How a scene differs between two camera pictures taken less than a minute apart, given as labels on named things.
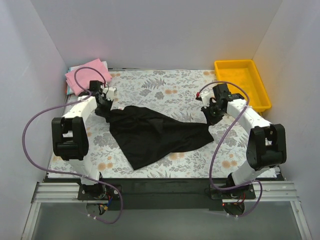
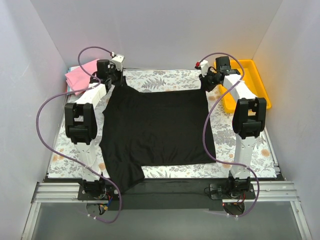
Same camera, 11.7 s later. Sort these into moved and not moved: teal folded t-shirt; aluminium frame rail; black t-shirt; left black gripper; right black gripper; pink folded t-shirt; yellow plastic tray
Moved: black t-shirt; left black gripper; right black gripper
Not moved: teal folded t-shirt; aluminium frame rail; pink folded t-shirt; yellow plastic tray
